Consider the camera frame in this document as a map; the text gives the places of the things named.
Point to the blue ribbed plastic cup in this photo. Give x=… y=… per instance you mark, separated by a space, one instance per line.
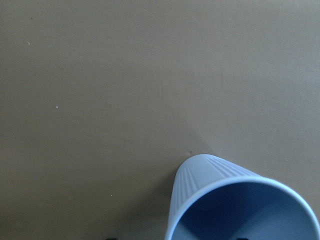
x=214 y=199

